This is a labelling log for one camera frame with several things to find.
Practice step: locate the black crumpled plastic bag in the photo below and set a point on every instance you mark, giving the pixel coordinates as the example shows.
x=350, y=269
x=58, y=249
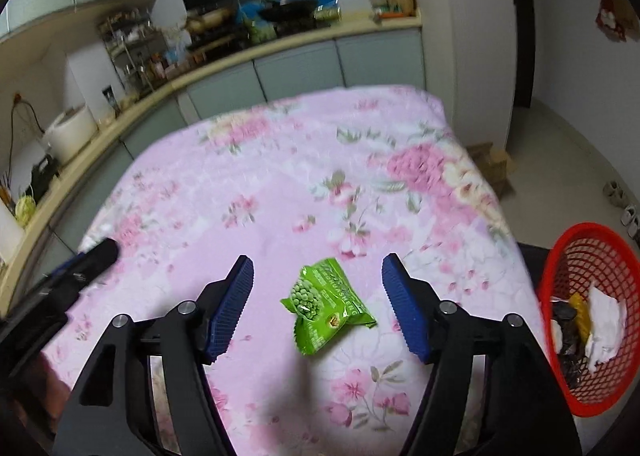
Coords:
x=567, y=345

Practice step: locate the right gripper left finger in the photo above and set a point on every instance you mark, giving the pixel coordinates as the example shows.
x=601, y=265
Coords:
x=111, y=408

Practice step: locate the metal spice rack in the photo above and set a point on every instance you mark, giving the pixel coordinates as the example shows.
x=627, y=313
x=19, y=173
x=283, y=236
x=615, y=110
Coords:
x=136, y=49

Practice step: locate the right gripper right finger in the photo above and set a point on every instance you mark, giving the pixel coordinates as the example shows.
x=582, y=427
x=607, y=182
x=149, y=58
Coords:
x=524, y=409

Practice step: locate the cardboard box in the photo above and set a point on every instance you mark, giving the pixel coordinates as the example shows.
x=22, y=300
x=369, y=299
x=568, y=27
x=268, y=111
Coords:
x=495, y=165

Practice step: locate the red hanging cloth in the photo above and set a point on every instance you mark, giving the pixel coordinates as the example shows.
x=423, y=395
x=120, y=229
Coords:
x=618, y=20

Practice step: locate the white crumpled tissue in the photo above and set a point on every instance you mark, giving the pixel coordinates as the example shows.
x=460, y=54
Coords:
x=608, y=320

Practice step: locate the left hand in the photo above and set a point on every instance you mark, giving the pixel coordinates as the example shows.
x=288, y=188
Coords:
x=50, y=392

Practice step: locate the black wok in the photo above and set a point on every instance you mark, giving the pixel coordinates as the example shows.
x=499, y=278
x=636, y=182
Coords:
x=287, y=11

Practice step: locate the white rice cooker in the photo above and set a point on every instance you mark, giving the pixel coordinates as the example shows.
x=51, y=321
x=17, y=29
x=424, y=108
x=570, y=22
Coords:
x=69, y=133

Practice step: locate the lower kitchen cabinets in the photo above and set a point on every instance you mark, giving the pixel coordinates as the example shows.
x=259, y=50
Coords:
x=335, y=57

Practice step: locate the red plastic basket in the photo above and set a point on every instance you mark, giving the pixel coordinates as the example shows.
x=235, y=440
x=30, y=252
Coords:
x=584, y=254

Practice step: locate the yellow foam fruit net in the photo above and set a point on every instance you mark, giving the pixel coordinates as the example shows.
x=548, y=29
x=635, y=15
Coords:
x=582, y=319

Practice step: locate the pink floral tablecloth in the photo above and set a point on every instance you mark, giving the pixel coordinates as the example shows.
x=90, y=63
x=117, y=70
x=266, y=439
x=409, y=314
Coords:
x=347, y=174

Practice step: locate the brass coloured pan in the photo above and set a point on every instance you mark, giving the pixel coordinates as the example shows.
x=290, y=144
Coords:
x=200, y=23

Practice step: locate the green pea snack packet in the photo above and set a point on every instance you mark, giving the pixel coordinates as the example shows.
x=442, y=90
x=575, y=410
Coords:
x=323, y=302

